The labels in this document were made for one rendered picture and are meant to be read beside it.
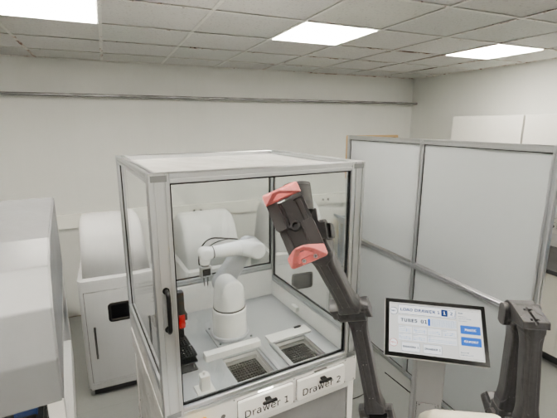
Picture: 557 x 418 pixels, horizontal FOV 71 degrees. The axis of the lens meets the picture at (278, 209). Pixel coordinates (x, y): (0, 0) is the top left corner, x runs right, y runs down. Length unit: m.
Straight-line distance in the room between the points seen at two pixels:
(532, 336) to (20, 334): 1.47
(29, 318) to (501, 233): 2.53
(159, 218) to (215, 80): 3.50
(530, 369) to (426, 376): 1.13
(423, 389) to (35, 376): 1.94
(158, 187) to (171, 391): 0.85
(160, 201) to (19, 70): 3.43
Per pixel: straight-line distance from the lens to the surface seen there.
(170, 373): 1.78
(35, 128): 4.73
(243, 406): 2.00
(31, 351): 1.37
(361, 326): 1.23
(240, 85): 4.95
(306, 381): 2.12
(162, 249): 1.54
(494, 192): 2.84
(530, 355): 1.42
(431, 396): 2.57
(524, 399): 1.47
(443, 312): 2.37
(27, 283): 1.40
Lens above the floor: 2.17
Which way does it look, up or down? 12 degrees down
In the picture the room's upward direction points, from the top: straight up
